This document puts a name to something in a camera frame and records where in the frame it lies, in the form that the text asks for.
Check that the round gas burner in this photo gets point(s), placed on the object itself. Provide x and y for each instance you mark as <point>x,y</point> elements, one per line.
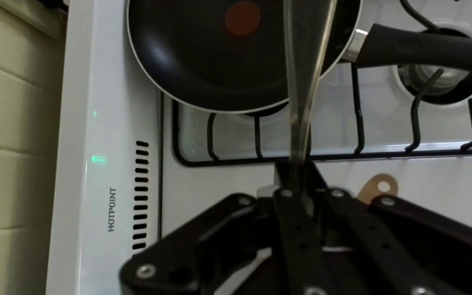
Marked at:
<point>438,83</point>

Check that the white gas stove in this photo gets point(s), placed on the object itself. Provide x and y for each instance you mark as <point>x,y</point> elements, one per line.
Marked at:
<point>105,109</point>

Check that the black stove grate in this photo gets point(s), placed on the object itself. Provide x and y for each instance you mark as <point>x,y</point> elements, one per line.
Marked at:
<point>357,109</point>

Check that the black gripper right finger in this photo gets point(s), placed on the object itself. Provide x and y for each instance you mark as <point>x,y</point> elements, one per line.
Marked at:
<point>410,247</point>

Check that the black frying pan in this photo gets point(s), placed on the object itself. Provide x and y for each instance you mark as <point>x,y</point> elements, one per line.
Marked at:
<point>192,55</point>

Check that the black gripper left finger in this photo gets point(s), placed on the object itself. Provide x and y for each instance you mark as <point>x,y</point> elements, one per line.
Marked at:
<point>203,240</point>

